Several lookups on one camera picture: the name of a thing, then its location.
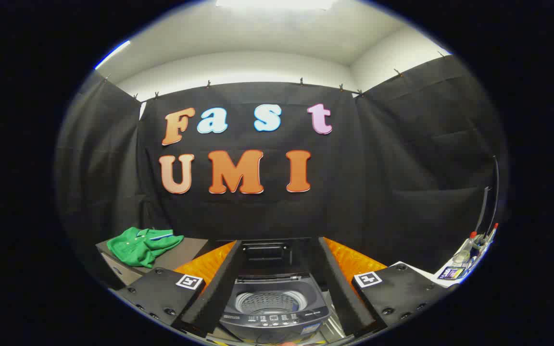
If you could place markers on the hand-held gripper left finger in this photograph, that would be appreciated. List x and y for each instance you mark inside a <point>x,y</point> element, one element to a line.
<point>219,283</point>

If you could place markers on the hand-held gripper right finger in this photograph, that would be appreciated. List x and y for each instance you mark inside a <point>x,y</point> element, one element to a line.
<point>342,288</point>

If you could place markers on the grey washing machine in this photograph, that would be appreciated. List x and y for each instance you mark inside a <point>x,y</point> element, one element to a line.
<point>277,318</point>

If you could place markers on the green polo shirt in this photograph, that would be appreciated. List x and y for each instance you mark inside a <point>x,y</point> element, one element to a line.
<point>137,247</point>

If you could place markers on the black backdrop cloth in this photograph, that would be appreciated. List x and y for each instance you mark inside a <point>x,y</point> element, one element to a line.
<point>258,216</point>

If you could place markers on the blue printed card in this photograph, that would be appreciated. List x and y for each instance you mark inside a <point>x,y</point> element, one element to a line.
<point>451,272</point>

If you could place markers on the clear bottle with red cap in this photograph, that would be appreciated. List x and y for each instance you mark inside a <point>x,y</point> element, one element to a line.
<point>469,242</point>
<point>491,234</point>

